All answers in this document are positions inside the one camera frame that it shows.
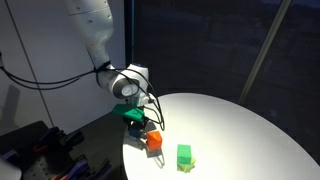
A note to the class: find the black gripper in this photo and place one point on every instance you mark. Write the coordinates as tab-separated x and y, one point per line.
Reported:
139	124

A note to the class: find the blue block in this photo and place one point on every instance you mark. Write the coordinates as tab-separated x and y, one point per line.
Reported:
135	132

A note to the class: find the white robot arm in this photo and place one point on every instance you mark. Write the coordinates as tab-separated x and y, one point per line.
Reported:
94	22

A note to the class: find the orange block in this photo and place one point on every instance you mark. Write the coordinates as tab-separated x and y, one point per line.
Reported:
154	140

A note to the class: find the green block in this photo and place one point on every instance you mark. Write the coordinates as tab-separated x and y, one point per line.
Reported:
184	154

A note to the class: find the yellow-green block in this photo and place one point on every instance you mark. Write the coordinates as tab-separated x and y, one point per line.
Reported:
187	167

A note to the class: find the purple black spring clamp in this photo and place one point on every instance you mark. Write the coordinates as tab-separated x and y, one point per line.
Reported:
82	171

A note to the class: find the orange black spring clamp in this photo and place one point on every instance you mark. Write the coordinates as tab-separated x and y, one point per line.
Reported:
55	138

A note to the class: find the white round table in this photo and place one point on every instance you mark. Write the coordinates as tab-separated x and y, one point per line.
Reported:
228	142

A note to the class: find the metal window frame post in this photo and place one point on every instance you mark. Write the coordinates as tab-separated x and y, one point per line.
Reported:
276	23

